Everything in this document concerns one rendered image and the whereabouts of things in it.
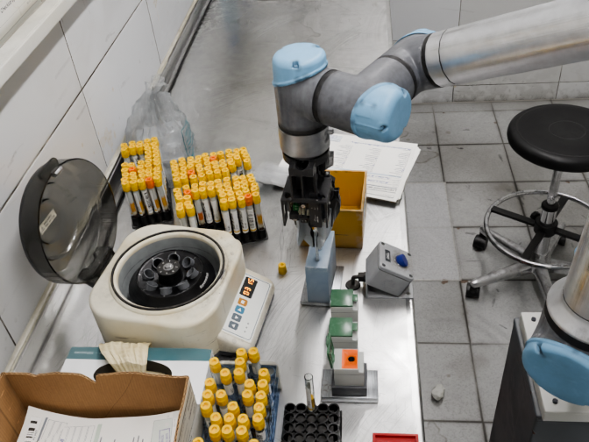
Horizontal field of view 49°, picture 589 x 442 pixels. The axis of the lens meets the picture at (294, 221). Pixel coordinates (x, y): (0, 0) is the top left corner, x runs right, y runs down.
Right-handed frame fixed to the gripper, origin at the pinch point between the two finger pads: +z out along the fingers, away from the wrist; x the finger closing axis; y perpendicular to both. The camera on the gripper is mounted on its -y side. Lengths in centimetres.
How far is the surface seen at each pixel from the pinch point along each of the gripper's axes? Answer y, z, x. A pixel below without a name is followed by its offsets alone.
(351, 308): 7.3, 9.0, 6.7
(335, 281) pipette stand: -3.8, 14.2, 2.3
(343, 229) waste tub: -14.1, 10.0, 2.7
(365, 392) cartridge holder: 21.3, 12.6, 10.4
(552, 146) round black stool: -87, 37, 55
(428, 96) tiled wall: -224, 99, 20
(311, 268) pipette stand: 2.0, 5.5, -0.8
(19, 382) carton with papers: 33, 2, -39
